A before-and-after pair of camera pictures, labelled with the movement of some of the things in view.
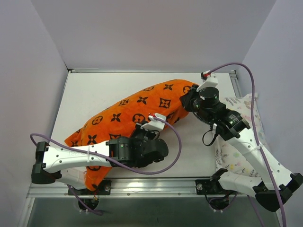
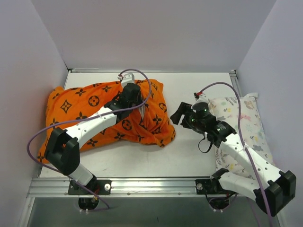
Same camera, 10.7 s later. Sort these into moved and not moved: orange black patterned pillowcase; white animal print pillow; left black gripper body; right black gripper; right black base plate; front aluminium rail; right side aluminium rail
Moved: left black gripper body; right black gripper; orange black patterned pillowcase
Not moved: right side aluminium rail; right black base plate; white animal print pillow; front aluminium rail
